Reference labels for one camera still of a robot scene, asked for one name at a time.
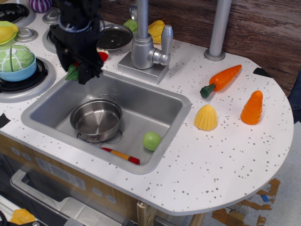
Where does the orange toy carrot tip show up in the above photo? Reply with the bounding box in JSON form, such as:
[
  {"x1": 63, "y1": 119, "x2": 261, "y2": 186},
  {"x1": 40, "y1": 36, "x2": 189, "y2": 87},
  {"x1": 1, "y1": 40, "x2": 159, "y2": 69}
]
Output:
[{"x1": 240, "y1": 90, "x2": 263, "y2": 125}]

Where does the grey stove knob near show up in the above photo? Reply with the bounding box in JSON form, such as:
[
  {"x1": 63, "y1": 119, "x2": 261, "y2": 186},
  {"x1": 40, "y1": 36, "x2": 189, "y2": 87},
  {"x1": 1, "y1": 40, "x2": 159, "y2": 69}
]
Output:
[{"x1": 15, "y1": 27, "x2": 38, "y2": 43}]

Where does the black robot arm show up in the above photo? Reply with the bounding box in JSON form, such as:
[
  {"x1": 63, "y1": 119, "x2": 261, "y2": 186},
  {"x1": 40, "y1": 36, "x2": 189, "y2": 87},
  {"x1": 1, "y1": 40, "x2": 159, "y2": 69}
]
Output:
[{"x1": 50, "y1": 0, "x2": 103, "y2": 85}]

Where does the grey stove knob far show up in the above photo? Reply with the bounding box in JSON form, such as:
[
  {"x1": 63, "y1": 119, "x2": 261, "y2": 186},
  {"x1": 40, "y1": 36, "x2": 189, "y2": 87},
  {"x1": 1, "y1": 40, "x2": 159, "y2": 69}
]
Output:
[{"x1": 42, "y1": 8, "x2": 61, "y2": 24}]

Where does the grey vertical post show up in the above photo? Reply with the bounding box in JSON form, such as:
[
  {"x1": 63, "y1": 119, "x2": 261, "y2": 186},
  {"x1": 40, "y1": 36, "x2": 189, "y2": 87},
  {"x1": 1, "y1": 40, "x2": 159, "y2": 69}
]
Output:
[{"x1": 204, "y1": 0, "x2": 232, "y2": 62}]

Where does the yellow object bottom left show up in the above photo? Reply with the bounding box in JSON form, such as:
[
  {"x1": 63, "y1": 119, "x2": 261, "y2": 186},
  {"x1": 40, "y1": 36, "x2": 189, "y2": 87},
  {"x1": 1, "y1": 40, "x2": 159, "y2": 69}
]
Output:
[{"x1": 9, "y1": 209, "x2": 36, "y2": 225}]

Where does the red yellow toy utensil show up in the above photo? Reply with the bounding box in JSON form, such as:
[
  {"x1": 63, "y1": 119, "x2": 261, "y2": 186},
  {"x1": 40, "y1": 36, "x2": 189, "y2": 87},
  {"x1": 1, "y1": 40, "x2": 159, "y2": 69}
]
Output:
[{"x1": 101, "y1": 147, "x2": 140, "y2": 165}]

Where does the purple striped toy vegetable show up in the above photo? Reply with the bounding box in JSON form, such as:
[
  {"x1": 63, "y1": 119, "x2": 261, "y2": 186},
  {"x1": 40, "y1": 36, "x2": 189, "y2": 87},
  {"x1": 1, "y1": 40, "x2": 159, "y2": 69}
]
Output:
[{"x1": 29, "y1": 0, "x2": 52, "y2": 12}]

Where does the grey stove knob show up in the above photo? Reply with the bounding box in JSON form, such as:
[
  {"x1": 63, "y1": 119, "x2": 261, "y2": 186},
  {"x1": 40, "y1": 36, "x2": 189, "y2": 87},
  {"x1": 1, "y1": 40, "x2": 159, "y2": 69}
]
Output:
[
  {"x1": 42, "y1": 8, "x2": 61, "y2": 24},
  {"x1": 15, "y1": 27, "x2": 38, "y2": 43}
]

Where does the black tape piece left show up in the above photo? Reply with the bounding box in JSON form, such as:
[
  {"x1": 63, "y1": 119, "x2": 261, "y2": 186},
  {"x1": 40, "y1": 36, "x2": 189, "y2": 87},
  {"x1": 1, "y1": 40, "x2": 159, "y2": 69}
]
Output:
[{"x1": 0, "y1": 113, "x2": 10, "y2": 128}]

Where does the green toy cabbage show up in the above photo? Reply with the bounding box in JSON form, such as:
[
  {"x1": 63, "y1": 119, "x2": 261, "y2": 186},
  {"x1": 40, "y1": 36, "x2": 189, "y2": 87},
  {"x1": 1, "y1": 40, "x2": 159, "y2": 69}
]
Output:
[{"x1": 0, "y1": 45, "x2": 35, "y2": 73}]

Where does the silver toy faucet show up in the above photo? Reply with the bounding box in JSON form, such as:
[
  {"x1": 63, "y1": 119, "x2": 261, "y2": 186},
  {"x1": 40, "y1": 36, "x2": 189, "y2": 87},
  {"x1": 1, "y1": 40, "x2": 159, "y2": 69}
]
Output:
[{"x1": 118, "y1": 0, "x2": 173, "y2": 84}]

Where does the red toy chili pepper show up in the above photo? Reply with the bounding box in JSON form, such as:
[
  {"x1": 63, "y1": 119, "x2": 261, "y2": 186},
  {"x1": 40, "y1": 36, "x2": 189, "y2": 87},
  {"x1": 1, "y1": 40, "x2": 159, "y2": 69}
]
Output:
[{"x1": 65, "y1": 48, "x2": 109, "y2": 81}]

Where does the green toy vegetable piece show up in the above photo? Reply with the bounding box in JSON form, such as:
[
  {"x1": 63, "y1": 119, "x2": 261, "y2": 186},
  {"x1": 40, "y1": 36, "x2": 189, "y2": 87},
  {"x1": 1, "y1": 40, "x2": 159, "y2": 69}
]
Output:
[{"x1": 123, "y1": 19, "x2": 138, "y2": 32}]

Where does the steel pan lid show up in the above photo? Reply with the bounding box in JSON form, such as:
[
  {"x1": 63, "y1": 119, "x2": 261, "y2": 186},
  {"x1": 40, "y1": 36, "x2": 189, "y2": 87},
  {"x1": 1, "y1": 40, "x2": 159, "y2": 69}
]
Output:
[{"x1": 96, "y1": 24, "x2": 133, "y2": 51}]

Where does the small steel pan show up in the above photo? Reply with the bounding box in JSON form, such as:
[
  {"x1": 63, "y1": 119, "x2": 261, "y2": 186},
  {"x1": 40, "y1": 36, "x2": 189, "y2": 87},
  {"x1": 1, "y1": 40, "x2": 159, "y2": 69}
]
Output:
[{"x1": 70, "y1": 94, "x2": 123, "y2": 144}]

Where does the black tape piece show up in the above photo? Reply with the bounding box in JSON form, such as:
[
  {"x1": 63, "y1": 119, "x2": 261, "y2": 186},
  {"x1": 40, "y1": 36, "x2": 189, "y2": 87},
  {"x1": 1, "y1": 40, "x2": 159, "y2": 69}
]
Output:
[
  {"x1": 0, "y1": 113, "x2": 10, "y2": 128},
  {"x1": 253, "y1": 67, "x2": 271, "y2": 78}
]

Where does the black stove burner middle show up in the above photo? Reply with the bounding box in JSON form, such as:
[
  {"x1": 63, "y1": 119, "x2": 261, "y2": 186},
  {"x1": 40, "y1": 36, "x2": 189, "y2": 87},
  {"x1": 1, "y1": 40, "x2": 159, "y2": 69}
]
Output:
[{"x1": 42, "y1": 26, "x2": 56, "y2": 54}]

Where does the black stove burner back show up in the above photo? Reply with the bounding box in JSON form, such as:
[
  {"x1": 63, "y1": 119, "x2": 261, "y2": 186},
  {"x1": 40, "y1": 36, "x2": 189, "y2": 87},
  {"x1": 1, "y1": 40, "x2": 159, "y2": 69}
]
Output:
[{"x1": 0, "y1": 3, "x2": 36, "y2": 29}]

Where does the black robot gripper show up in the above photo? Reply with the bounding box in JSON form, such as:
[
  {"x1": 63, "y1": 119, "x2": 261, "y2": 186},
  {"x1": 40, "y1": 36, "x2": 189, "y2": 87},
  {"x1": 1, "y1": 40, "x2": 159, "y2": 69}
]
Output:
[{"x1": 49, "y1": 22, "x2": 103, "y2": 85}]

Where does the blue toy bowl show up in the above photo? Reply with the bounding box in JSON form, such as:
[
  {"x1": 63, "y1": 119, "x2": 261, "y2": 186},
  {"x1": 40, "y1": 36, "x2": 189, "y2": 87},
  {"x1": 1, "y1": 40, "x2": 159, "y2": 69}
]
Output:
[{"x1": 0, "y1": 57, "x2": 37, "y2": 82}]

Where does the grey toy sink basin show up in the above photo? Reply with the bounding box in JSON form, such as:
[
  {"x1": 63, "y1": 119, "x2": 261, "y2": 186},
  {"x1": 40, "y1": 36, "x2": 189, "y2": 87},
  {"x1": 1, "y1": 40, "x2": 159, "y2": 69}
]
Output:
[{"x1": 21, "y1": 72, "x2": 191, "y2": 174}]

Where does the orange toy carrot with stem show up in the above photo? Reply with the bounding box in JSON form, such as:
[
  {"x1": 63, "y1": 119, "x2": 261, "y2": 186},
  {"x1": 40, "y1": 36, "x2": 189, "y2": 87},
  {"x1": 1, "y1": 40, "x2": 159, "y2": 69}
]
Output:
[{"x1": 200, "y1": 65, "x2": 242, "y2": 98}]

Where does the yellow toy corn piece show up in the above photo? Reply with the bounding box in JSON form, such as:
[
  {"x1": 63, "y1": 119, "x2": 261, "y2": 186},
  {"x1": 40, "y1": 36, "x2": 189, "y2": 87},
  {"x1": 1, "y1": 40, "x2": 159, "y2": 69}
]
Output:
[{"x1": 194, "y1": 105, "x2": 218, "y2": 131}]

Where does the black tape piece right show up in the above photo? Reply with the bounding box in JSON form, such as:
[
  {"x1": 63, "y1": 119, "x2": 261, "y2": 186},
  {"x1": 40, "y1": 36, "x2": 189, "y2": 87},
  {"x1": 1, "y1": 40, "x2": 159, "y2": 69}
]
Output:
[{"x1": 253, "y1": 67, "x2": 271, "y2": 78}]

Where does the green toy apple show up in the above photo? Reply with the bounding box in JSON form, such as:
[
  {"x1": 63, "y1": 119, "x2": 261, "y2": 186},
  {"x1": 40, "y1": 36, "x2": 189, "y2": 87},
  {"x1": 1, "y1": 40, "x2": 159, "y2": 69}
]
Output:
[{"x1": 143, "y1": 131, "x2": 162, "y2": 151}]

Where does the yellow toy bell pepper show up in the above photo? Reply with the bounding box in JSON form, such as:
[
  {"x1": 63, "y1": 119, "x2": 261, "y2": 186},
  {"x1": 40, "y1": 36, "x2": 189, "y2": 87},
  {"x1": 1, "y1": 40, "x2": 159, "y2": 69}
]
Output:
[{"x1": 148, "y1": 20, "x2": 165, "y2": 44}]

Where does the toy oven door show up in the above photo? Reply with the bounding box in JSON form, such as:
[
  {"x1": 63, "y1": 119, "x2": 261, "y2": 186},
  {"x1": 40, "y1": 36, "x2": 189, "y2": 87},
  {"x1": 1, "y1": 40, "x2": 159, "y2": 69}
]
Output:
[{"x1": 10, "y1": 169, "x2": 135, "y2": 226}]

